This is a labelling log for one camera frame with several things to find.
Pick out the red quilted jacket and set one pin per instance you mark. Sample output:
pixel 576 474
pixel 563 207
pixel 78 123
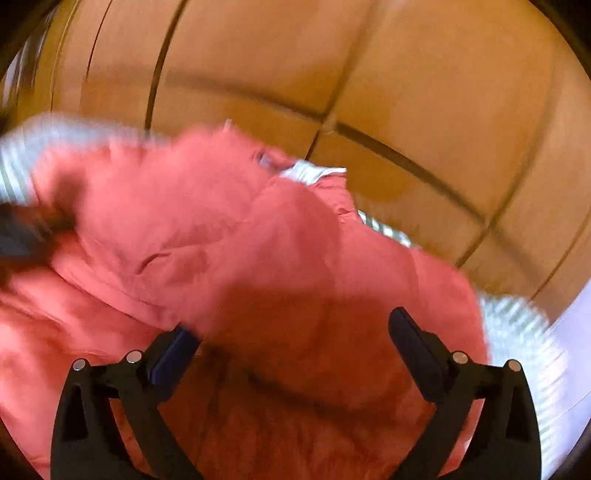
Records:
pixel 231 230

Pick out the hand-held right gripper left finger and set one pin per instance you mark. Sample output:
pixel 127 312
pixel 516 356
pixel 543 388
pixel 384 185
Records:
pixel 171 357

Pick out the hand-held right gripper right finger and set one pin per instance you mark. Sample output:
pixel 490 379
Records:
pixel 413 346

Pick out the wooden panelled headboard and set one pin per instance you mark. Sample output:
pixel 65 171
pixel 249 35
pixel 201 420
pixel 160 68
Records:
pixel 415 92

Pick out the green checked bed sheet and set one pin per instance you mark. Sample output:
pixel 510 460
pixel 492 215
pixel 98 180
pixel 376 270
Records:
pixel 21 152

